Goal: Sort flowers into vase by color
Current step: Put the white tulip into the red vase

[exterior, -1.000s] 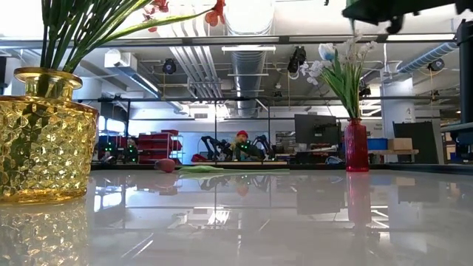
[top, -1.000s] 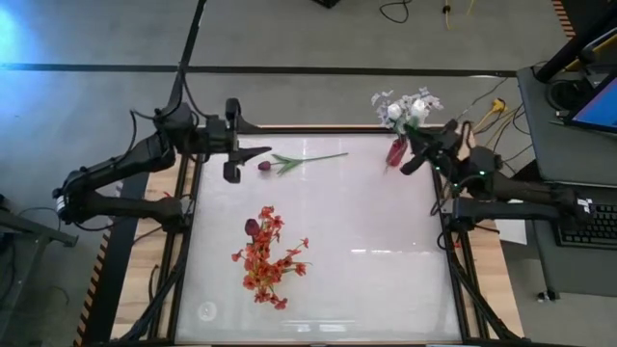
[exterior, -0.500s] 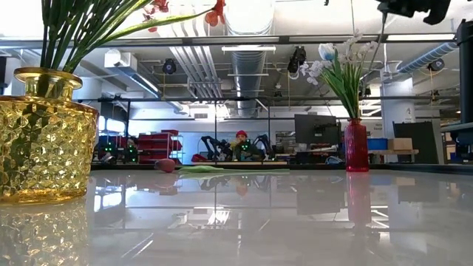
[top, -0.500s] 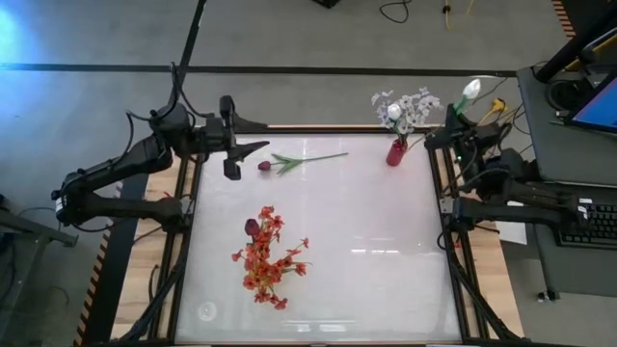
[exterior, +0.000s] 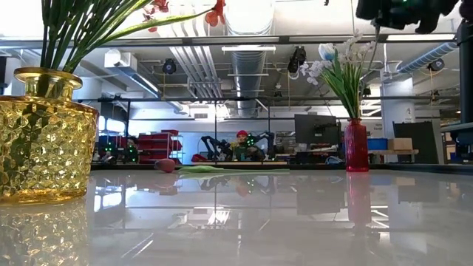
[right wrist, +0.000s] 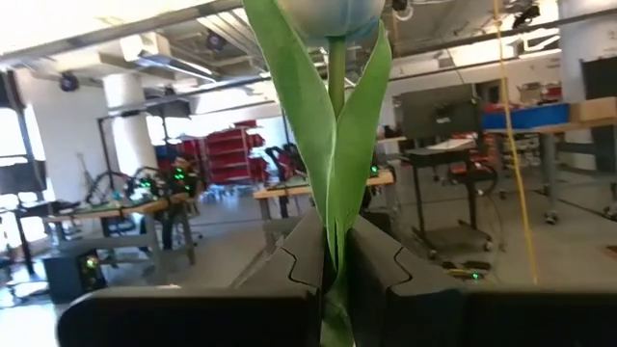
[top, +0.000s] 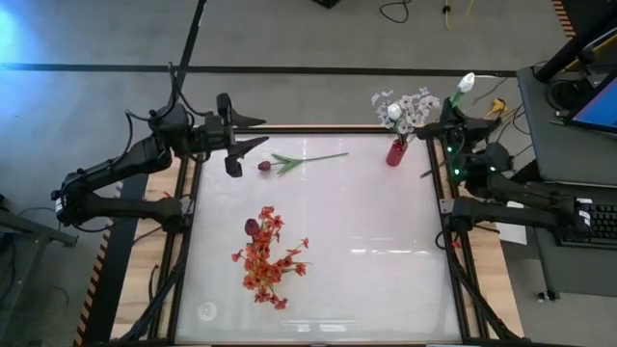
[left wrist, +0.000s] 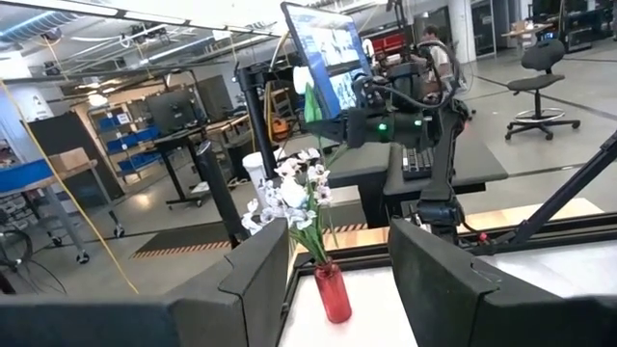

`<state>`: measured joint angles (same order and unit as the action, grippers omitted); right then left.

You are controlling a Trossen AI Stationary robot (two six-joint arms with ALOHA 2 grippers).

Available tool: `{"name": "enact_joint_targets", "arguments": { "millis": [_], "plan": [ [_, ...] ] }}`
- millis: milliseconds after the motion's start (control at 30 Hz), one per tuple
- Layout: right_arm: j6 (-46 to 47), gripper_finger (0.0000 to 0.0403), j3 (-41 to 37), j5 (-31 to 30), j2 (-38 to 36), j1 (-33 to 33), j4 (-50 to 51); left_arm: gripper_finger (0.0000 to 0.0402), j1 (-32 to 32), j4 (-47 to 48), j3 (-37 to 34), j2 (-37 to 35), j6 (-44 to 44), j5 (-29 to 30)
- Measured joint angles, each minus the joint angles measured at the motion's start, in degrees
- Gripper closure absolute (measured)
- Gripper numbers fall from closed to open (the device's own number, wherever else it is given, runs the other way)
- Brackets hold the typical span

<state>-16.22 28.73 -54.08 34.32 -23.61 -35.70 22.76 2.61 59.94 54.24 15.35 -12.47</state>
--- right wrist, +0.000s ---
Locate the red storage shelf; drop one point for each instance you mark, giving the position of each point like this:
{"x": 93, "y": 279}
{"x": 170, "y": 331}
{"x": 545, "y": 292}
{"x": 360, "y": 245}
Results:
{"x": 229, "y": 154}

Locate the black monitor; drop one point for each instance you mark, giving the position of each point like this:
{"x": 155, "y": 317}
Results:
{"x": 438, "y": 113}

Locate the cardboard box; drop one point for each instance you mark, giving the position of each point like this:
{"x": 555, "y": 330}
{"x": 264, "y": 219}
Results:
{"x": 595, "y": 110}

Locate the wooden table with grey legs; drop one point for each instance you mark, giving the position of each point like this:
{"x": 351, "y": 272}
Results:
{"x": 530, "y": 129}

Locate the pale blue tulip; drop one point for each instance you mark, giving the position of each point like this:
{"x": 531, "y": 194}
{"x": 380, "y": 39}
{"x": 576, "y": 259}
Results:
{"x": 308, "y": 120}

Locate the background robot with green lights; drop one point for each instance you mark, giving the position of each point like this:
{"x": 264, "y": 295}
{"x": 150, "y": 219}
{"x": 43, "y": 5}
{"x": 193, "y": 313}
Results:
{"x": 159, "y": 183}

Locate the black background robot arm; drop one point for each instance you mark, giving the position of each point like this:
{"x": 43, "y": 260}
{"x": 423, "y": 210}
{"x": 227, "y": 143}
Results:
{"x": 284, "y": 164}

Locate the black computer case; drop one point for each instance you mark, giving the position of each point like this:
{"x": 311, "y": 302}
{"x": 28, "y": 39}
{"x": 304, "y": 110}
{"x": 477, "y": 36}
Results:
{"x": 67, "y": 277}

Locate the black panel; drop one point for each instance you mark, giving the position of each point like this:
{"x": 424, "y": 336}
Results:
{"x": 600, "y": 77}

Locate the black monitor stand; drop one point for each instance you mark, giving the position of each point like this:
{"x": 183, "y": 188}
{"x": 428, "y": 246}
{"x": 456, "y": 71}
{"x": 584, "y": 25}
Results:
{"x": 436, "y": 156}

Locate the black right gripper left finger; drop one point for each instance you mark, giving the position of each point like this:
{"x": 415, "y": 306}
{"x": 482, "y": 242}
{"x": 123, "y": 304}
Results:
{"x": 193, "y": 318}

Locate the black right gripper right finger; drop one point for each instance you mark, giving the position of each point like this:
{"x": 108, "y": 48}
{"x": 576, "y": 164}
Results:
{"x": 482, "y": 320}

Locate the wooden workbench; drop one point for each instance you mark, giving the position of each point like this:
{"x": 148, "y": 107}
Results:
{"x": 120, "y": 210}
{"x": 289, "y": 191}

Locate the black ceiling camera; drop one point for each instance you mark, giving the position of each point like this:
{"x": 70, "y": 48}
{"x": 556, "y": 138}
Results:
{"x": 69, "y": 82}
{"x": 525, "y": 15}
{"x": 215, "y": 41}

